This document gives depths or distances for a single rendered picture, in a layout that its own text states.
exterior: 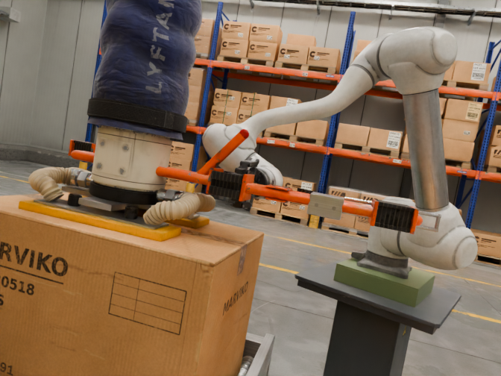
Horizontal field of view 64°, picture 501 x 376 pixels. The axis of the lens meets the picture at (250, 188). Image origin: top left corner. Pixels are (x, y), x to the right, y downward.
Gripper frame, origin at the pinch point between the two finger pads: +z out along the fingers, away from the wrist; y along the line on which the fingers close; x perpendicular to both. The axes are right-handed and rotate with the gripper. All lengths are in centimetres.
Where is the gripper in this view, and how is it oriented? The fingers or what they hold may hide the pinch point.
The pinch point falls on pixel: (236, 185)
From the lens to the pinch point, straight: 90.0
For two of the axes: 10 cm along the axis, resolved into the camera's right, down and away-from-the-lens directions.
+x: -9.6, -1.8, 2.2
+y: -1.7, 9.8, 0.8
